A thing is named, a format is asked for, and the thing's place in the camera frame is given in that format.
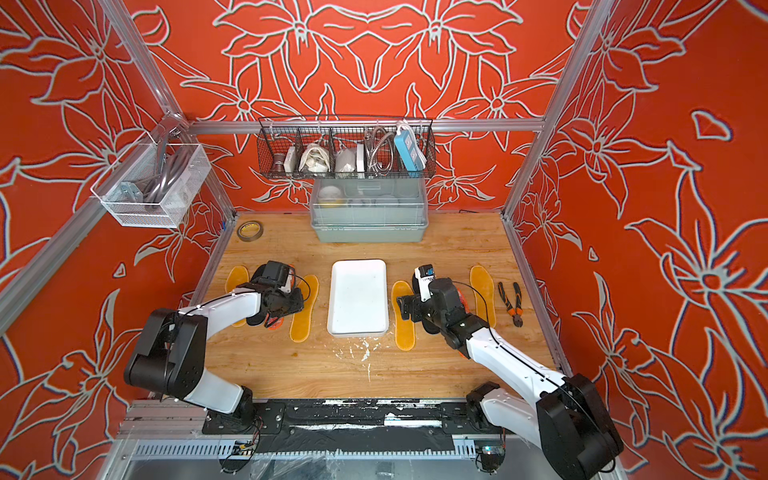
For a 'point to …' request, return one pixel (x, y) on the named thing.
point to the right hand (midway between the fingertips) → (404, 296)
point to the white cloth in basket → (315, 159)
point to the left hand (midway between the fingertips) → (302, 302)
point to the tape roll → (250, 231)
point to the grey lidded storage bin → (369, 210)
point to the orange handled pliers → (517, 311)
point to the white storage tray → (358, 298)
